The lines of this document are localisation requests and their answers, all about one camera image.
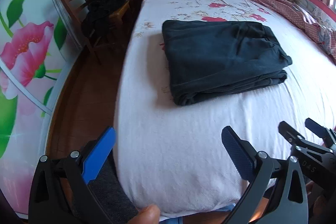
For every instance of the floral sliding wardrobe door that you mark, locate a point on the floral sliding wardrobe door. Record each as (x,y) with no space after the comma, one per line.
(39,46)

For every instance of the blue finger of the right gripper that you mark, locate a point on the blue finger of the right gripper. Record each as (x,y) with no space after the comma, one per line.
(316,128)
(290,134)

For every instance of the person's right hand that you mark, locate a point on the person's right hand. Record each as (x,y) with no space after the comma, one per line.
(317,203)

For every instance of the black clothes on chair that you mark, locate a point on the black clothes on chair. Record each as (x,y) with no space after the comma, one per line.
(109,18)

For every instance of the bed with white floral sheet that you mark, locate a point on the bed with white floral sheet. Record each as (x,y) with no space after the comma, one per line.
(173,155)

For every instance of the wooden chair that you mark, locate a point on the wooden chair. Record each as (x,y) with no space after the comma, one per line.
(77,10)

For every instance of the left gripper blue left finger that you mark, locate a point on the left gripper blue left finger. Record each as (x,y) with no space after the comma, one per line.
(94,160)

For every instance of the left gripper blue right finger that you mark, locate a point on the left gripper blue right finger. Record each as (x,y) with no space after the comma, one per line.
(240,153)

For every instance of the black red white sport pants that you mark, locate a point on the black red white sport pants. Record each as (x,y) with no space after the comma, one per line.
(212,59)

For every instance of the person's left hand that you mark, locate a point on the person's left hand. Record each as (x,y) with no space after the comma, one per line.
(148,215)

